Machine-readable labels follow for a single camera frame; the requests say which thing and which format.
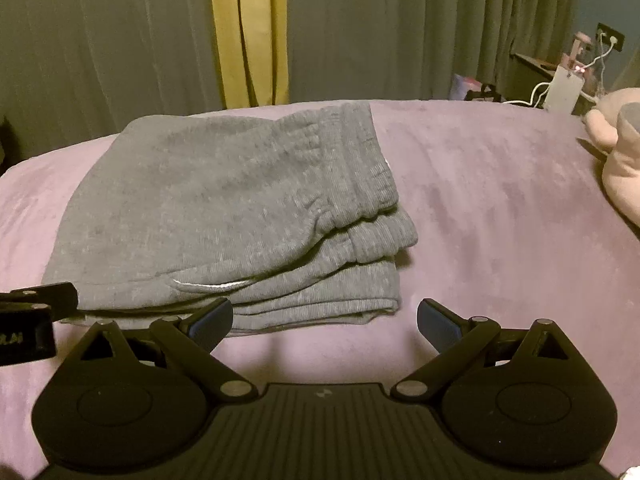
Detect green curtain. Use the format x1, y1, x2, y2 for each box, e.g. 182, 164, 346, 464
0, 0, 228, 153
270, 0, 583, 107

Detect yellow curtain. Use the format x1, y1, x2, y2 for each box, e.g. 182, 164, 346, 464
206, 0, 292, 110

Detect purple blanket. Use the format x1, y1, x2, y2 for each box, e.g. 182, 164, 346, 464
0, 97, 640, 480

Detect pink plush pillow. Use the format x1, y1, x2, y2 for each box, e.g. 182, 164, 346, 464
584, 87, 640, 233

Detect dark nightstand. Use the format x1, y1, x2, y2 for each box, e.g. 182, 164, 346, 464
511, 51, 603, 117

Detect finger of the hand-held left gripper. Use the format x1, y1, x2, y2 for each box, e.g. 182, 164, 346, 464
0, 282, 80, 322

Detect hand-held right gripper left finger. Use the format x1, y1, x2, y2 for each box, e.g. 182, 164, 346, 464
75, 296, 253, 401

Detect grey pants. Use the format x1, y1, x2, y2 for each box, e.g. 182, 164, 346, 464
41, 100, 420, 333

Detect white charging device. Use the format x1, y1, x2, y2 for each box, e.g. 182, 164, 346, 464
541, 64, 587, 114

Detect white cable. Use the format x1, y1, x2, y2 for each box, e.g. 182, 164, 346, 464
575, 34, 617, 70
501, 79, 553, 110

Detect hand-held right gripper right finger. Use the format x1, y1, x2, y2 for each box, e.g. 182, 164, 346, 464
390, 296, 571, 401

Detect black wall outlet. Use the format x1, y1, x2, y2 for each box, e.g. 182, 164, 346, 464
594, 22, 627, 54

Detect purple bag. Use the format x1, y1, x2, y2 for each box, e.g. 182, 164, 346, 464
449, 72, 482, 102

